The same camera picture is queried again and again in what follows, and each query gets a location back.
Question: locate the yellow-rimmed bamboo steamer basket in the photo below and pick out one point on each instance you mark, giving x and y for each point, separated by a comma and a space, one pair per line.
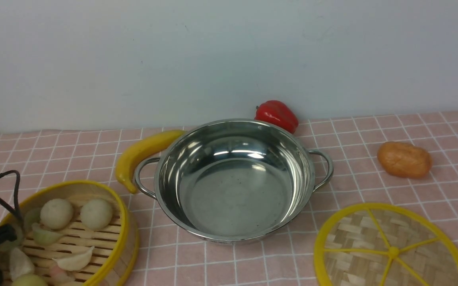
116, 245

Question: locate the yellow-rimmed bamboo steamer lid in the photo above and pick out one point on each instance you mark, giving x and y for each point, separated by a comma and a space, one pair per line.
378, 244

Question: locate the stainless steel pot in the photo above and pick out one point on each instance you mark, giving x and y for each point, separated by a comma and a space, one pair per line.
233, 181

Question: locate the white dumpling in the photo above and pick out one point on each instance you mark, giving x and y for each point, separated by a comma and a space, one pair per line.
75, 262
19, 264
44, 237

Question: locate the pale round bun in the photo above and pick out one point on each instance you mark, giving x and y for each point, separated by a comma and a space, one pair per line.
29, 280

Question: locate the round white bun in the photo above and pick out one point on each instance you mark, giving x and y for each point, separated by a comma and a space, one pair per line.
56, 213
96, 214

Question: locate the yellow banana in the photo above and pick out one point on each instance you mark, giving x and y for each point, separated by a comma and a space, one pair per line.
139, 151

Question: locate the red bell pepper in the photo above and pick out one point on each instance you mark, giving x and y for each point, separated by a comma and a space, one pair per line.
277, 113

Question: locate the orange-brown potato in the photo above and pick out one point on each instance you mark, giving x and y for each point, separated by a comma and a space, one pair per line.
404, 160

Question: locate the pink checkered tablecloth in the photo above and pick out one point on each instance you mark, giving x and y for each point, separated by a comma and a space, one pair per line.
170, 257

